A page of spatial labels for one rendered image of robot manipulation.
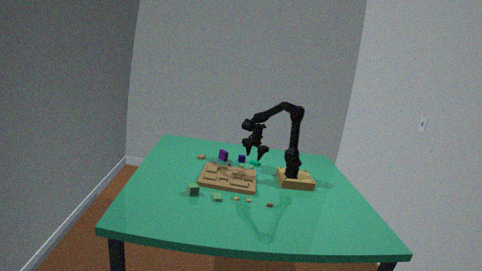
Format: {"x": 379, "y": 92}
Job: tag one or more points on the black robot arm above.
{"x": 292, "y": 157}

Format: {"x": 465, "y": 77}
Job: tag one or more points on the small green cube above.
{"x": 192, "y": 189}

